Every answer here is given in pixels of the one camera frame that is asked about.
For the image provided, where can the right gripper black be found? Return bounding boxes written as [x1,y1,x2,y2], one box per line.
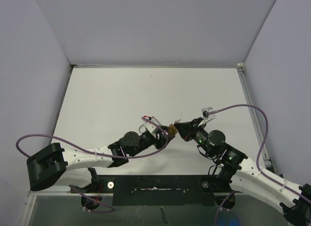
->
[174,117,216,157]

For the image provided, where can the small brass padlock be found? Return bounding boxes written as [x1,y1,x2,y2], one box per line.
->
[166,124,178,135]

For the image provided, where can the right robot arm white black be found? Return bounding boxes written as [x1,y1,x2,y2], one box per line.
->
[174,118,311,226]

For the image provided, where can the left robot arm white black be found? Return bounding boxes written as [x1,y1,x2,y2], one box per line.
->
[26,130,175,192]

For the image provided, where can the long shackle brass padlock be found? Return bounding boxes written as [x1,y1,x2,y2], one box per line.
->
[138,122,150,134]

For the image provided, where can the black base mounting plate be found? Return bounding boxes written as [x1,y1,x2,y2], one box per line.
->
[78,175,232,206]

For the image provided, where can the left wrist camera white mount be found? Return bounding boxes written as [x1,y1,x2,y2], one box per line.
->
[143,115,161,134]

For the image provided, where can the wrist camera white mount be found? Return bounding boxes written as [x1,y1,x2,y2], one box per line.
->
[199,107,216,126]
[143,115,161,134]

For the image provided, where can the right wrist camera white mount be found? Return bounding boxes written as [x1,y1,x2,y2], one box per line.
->
[199,107,216,126]

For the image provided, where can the aluminium frame rail right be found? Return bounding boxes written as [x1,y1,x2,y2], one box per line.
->
[237,63,299,226]

